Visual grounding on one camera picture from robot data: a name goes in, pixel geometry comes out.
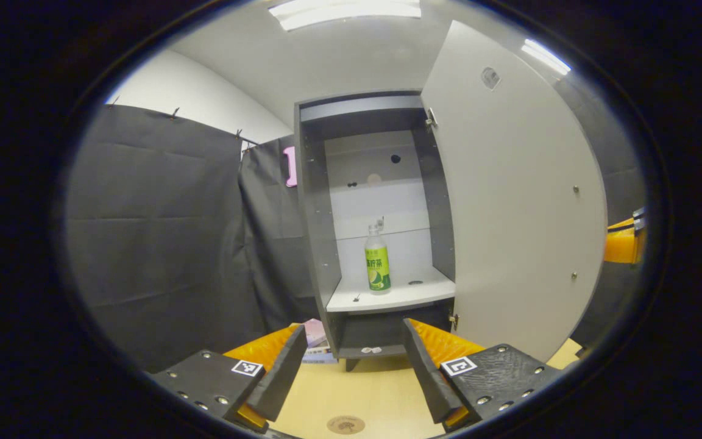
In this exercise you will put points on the ceiling light panel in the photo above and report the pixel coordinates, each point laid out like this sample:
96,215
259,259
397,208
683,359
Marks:
545,56
345,12

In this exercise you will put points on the pink book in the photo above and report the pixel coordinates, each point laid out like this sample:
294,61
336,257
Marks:
315,332

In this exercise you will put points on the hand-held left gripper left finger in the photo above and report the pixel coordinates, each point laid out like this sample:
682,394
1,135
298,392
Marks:
284,378

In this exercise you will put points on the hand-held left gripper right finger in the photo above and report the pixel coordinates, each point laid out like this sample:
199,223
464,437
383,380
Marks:
427,378

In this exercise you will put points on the green label drink bottle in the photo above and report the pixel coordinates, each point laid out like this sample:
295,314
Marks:
378,268

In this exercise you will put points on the grey cabinet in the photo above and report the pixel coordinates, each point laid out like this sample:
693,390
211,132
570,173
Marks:
317,213

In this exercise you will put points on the blue book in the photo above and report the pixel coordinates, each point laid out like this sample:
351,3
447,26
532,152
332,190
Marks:
320,355

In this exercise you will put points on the grey cabinet door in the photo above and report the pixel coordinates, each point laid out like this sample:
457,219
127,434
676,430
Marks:
509,213

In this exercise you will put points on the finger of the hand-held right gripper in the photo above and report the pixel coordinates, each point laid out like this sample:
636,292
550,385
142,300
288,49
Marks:
622,244

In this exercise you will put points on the black backdrop cloth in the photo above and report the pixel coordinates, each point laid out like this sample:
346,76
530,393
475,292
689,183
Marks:
156,231

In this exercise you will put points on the round wooden coaster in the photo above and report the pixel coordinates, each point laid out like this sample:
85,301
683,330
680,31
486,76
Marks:
345,424

